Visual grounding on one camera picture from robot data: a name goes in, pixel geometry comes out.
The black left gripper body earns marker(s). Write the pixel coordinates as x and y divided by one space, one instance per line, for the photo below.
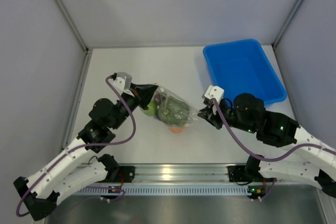
131 101

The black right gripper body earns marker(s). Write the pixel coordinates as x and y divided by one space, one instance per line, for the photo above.
229 113

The dark red toy fruit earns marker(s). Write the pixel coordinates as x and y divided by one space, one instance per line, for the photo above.
158 99

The lime green toy fruit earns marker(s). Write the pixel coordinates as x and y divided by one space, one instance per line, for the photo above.
151 109

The clear polka dot zip bag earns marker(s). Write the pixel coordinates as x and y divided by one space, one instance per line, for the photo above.
164 92

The green netted toy melon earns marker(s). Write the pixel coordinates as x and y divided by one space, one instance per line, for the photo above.
173 112

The orange toy fruit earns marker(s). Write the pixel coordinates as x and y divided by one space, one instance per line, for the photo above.
177 130

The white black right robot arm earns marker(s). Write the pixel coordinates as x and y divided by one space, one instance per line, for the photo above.
306 159

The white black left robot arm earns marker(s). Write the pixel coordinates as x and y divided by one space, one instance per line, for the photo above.
43 191

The blue plastic bin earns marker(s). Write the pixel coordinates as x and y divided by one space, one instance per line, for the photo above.
242 66

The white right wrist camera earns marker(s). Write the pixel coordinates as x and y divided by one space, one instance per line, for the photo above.
214 92

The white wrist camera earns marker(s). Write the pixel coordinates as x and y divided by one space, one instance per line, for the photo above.
214 92
122 81

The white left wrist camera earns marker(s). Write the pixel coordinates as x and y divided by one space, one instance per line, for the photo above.
122 81

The left vertical frame post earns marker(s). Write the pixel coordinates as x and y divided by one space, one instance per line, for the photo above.
71 24

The vertical frame post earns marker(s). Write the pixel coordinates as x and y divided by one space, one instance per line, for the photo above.
71 24
286 24

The aluminium frame rail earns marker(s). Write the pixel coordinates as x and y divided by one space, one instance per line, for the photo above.
183 172

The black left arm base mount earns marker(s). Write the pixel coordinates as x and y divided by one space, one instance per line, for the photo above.
123 174

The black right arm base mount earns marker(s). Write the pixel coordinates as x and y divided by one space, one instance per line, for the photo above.
241 174

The white slotted cable duct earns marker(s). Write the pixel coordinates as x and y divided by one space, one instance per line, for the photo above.
186 190

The right vertical frame post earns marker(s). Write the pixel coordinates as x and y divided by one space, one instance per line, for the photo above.
286 24

